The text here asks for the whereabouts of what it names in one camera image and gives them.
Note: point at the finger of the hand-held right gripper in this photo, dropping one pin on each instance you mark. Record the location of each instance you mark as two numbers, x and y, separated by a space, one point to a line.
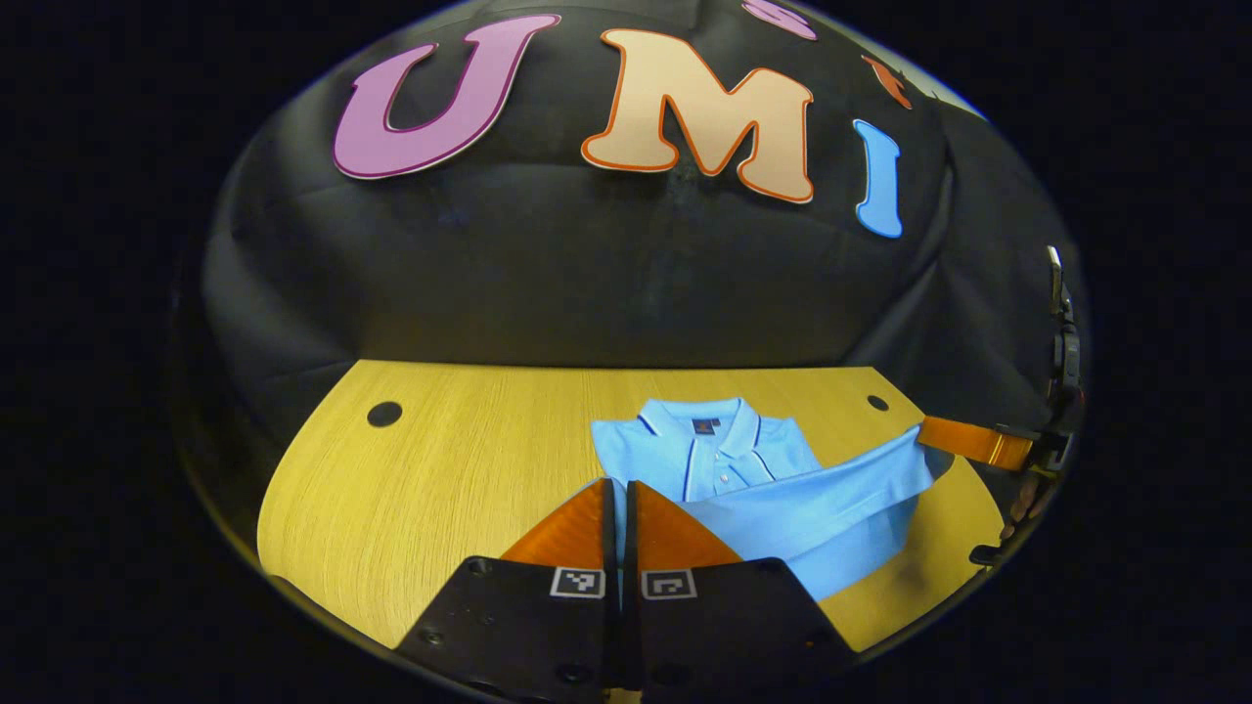
978 442

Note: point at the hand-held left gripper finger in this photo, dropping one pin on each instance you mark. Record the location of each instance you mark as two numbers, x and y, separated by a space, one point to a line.
632 533
608 533

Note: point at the light blue T-shirt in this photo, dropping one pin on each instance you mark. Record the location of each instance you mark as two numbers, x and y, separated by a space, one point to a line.
812 508

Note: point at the black backdrop cloth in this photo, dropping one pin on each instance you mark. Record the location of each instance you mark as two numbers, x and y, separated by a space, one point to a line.
587 274

